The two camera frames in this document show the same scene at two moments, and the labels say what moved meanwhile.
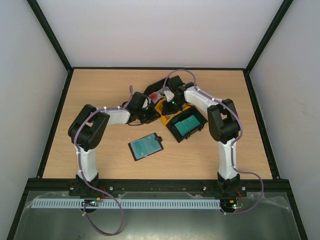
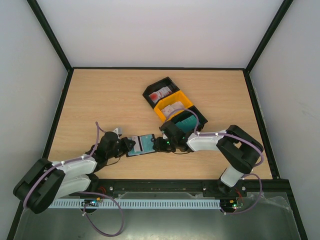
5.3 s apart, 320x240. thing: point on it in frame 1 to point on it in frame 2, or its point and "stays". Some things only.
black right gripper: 169,108 to 160,144
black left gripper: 152,117 to 125,141
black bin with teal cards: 188,122 stays
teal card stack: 184,126 stays
